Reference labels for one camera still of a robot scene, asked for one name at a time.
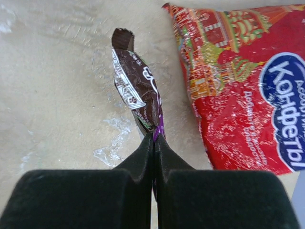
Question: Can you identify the red candy bag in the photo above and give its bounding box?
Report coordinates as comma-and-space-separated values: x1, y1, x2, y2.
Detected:
163, 3, 305, 175

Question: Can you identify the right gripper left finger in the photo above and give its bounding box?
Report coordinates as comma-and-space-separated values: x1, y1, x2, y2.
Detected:
0, 134, 153, 229

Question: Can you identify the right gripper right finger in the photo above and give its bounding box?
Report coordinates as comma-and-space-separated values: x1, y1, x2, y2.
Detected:
154, 136, 300, 229

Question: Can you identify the brown purple candy bar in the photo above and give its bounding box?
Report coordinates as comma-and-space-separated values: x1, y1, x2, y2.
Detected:
111, 27, 167, 196

